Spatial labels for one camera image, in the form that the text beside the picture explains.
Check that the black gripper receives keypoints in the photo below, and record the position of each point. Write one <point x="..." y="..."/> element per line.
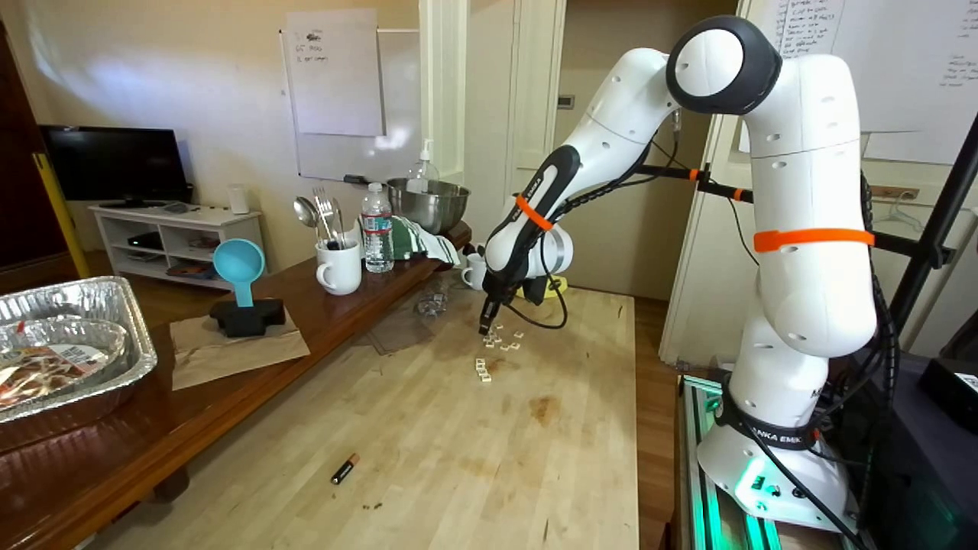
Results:
<point x="514" y="288"/>

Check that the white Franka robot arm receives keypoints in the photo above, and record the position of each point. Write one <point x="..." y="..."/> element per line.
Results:
<point x="806" y="153"/>

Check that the plain white mug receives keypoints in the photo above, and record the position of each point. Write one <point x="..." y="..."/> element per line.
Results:
<point x="472" y="271"/>

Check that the crushed clear plastic bottle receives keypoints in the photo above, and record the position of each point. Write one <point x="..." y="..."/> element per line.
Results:
<point x="436" y="299"/>

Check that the green white striped towel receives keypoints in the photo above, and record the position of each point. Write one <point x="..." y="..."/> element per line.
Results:
<point x="429" y="246"/>

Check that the stainless steel mixing bowl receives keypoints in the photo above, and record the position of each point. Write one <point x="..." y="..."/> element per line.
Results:
<point x="433" y="206"/>

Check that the clear plastic water bottle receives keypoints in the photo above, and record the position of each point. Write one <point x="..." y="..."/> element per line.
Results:
<point x="376" y="230"/>

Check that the dark brown wooden table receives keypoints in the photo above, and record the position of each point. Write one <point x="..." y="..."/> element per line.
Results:
<point x="336" y="316"/>

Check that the white mug with utensils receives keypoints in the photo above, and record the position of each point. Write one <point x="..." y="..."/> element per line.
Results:
<point x="339" y="271"/>

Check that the metal spoon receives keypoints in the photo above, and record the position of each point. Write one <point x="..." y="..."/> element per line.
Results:
<point x="308" y="211"/>
<point x="327" y="216"/>

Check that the white panel door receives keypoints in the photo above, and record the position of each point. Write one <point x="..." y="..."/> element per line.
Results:
<point x="514" y="124"/>

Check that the small black marker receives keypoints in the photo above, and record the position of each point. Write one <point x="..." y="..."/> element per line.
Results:
<point x="342" y="469"/>

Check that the cream tall cabinet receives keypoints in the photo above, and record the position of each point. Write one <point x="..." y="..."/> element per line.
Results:
<point x="705" y="263"/>

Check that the black block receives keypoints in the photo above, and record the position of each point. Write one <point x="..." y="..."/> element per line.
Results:
<point x="246" y="318"/>

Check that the brown cardboard sheet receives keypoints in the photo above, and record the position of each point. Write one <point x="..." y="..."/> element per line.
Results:
<point x="234" y="355"/>

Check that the black rod with orange tape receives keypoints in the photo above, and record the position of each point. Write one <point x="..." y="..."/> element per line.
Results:
<point x="730" y="192"/>

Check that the white television stand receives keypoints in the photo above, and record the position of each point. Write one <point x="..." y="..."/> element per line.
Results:
<point x="172" y="217"/>

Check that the aluminium foil tray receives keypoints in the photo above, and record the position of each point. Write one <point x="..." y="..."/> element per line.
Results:
<point x="111" y="307"/>

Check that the black flat television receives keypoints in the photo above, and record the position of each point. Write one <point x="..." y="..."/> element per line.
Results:
<point x="111" y="163"/>

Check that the long yellow stick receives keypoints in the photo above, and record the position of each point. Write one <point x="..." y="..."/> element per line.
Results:
<point x="62" y="216"/>

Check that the large black control box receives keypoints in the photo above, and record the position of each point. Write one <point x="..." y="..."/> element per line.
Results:
<point x="906" y="469"/>

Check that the shiny crumpled wrapper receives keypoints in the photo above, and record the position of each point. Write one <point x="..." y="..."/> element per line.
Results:
<point x="46" y="372"/>

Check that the black stand pole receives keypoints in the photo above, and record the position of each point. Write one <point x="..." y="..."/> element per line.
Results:
<point x="932" y="230"/>

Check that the small black box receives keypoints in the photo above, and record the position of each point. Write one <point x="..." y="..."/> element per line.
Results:
<point x="953" y="387"/>

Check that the dark wooden cabinet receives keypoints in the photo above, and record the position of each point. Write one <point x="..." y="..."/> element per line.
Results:
<point x="19" y="184"/>

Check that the white handwritten sheet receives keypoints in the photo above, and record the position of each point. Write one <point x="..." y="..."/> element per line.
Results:
<point x="917" y="71"/>

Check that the white wall whiteboard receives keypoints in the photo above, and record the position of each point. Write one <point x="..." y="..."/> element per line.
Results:
<point x="399" y="101"/>

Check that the aluminium base frame green light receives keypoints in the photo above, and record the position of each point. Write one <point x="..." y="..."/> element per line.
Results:
<point x="705" y="490"/>

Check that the white wall paper sheet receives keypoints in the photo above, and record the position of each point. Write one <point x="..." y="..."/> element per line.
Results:
<point x="335" y="71"/>

